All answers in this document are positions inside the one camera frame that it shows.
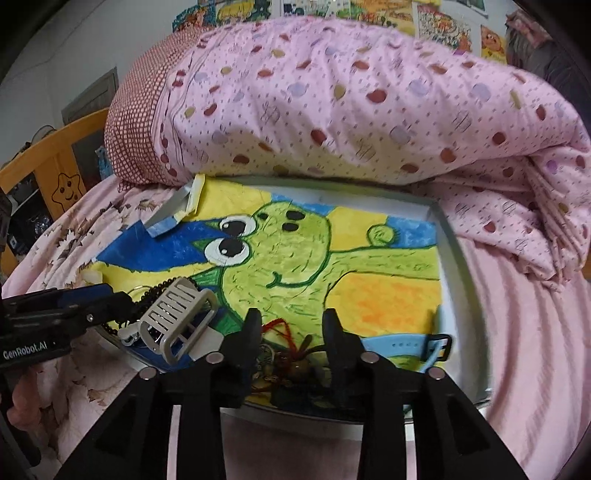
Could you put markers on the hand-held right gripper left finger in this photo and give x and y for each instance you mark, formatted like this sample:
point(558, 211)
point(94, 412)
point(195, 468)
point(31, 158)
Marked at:
point(255, 341)

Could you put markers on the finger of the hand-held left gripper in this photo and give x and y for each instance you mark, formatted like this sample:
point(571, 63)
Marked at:
point(78, 297)
point(111, 307)

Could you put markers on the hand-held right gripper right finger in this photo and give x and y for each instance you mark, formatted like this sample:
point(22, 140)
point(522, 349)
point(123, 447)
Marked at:
point(328, 341)

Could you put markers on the white hair clip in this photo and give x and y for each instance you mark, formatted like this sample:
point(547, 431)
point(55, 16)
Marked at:
point(131, 332)

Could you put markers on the brown headband with yellow bead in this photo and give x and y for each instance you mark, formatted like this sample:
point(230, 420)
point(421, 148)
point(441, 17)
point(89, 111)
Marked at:
point(302, 367)

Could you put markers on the grey cardboard box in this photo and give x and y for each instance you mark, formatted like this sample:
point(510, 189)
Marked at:
point(466, 323)

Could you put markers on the person's left hand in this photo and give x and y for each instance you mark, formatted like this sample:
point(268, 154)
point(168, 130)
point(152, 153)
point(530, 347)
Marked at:
point(25, 401)

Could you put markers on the small white plastic piece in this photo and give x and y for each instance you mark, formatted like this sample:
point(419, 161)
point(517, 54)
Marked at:
point(207, 344)

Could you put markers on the blue watch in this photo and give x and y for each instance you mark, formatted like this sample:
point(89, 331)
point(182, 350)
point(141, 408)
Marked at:
point(397, 344)

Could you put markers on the green frog drawing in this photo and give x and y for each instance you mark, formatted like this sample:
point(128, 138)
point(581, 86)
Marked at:
point(300, 258)

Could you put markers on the wooden headboard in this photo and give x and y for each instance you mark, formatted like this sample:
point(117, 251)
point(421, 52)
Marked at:
point(46, 152)

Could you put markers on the red checked pillow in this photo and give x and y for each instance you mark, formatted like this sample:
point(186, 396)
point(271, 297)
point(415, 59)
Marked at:
point(134, 129)

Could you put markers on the grey door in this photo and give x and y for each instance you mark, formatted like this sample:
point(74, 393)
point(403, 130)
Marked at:
point(92, 97)

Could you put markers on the pink bed sheet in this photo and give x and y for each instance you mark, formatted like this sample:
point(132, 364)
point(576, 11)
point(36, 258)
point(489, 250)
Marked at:
point(531, 346)

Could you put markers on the pink dotted quilt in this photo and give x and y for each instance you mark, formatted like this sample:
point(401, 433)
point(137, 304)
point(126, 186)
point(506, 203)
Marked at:
point(346, 115)

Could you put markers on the dark cloth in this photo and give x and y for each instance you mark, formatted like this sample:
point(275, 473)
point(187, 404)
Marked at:
point(540, 55)

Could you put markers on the row of wall drawings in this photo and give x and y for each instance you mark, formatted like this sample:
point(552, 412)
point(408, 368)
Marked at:
point(443, 27)

